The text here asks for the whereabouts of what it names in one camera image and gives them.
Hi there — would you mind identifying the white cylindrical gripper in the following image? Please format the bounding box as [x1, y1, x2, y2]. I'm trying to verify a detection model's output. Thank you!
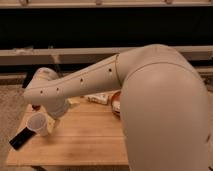
[45, 99, 70, 132]

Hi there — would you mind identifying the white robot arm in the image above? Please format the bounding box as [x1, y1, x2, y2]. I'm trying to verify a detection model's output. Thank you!
[24, 44, 211, 171]

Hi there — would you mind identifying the white plastic cup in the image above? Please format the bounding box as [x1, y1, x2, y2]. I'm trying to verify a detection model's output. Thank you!
[26, 113, 49, 136]

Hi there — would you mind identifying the dark red small object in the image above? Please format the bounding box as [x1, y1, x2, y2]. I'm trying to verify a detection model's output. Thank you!
[32, 105, 40, 110]

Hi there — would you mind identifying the black phone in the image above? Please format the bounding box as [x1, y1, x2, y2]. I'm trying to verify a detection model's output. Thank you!
[9, 127, 35, 150]

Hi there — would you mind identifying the white tube bottle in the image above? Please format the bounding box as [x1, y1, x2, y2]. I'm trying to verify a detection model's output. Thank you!
[85, 93, 109, 105]

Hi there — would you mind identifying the orange bowl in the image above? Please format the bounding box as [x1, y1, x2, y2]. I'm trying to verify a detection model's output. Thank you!
[111, 91, 120, 116]

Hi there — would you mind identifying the long grey shelf beam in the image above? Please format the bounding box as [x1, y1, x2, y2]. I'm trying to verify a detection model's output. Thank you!
[0, 45, 213, 66]

